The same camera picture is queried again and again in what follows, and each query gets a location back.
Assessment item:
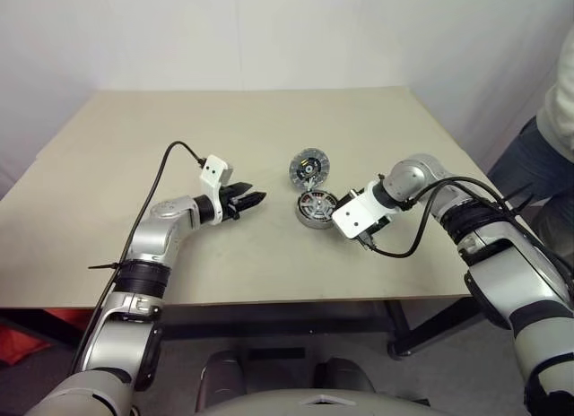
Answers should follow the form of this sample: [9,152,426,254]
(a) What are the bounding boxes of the dark grey rounded shape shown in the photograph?
[312,356,378,395]
[198,350,248,397]

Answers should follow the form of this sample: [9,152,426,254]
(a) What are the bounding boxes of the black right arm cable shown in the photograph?
[357,176,574,300]

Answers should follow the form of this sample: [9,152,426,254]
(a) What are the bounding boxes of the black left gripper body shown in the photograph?
[221,182,246,223]

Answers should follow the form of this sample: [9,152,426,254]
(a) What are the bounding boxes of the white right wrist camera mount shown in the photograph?
[332,179,401,240]

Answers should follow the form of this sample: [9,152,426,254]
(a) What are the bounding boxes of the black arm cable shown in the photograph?
[357,176,574,300]
[69,140,206,381]

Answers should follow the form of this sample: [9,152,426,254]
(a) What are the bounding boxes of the black table frame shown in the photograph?
[0,297,491,362]

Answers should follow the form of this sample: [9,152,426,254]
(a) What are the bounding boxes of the silver spoked rotor black rim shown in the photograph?
[299,191,337,222]

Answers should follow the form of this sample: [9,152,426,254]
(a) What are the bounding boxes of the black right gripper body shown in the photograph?
[339,187,392,238]

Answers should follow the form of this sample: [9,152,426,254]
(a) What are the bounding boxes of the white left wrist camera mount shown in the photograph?
[198,154,236,225]

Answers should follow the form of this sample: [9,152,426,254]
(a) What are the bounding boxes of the red fabric item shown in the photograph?
[0,308,75,368]

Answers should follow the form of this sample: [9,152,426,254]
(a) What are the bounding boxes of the person in white sweater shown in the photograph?
[486,38,574,265]

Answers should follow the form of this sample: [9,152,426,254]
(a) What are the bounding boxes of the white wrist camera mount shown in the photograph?
[198,154,236,225]
[332,179,401,240]

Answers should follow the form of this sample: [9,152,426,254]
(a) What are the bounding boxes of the silver robot torso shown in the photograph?
[195,381,434,416]

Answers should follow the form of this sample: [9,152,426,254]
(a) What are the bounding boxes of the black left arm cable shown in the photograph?
[69,140,206,381]

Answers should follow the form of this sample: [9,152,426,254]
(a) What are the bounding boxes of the grey motor cover circuit board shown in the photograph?
[289,147,332,192]

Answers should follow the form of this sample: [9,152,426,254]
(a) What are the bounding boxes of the silver motor housing copper windings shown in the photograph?
[294,189,342,231]

